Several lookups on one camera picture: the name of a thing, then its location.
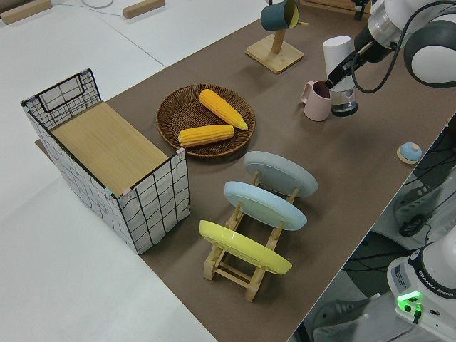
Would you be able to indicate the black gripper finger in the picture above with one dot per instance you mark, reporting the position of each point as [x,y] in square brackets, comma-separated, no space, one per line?
[342,71]

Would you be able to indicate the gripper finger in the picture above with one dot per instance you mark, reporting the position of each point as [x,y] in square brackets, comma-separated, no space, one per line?
[357,14]

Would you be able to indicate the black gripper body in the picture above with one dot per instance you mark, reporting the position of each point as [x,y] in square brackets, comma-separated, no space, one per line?
[360,3]
[372,48]

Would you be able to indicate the pink mug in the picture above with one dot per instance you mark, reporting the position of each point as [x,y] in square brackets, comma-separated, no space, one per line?
[315,107]

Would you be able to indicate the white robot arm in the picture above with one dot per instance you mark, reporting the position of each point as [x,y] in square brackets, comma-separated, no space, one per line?
[434,46]

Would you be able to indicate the wooden cabinet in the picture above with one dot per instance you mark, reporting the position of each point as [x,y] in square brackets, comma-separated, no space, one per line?
[327,5]

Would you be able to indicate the wooden mug tree stand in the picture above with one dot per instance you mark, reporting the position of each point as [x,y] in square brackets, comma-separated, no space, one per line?
[276,57]

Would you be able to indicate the teal mug yellow inside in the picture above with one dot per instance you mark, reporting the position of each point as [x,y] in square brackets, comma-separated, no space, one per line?
[272,16]

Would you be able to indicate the blue dome with wooden base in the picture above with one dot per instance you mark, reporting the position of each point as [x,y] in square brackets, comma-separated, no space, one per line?
[409,154]

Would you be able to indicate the grey plate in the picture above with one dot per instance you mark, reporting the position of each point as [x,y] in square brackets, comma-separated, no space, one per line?
[281,171]

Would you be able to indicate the yellow corn cob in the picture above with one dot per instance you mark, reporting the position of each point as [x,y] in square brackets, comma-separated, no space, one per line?
[221,107]
[206,135]

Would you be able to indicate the brown table mat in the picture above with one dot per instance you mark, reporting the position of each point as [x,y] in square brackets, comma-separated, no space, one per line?
[320,213]

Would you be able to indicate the grey power strip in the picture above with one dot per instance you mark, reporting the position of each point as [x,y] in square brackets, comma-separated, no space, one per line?
[413,203]

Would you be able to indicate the light blue plate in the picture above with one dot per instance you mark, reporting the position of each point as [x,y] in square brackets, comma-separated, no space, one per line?
[263,210]

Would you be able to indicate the round wicker basket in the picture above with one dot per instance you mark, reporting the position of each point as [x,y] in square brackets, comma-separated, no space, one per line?
[171,114]

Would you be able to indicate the yellow plate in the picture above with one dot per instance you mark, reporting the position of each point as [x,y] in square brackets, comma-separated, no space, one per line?
[242,246]

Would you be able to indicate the wooden block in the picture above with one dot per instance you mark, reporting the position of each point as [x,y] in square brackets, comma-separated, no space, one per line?
[21,12]
[142,8]

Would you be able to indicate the wooden dish rack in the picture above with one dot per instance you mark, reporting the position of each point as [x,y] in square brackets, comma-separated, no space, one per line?
[252,285]

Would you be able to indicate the wooden board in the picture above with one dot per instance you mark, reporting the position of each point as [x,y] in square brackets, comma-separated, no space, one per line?
[107,146]

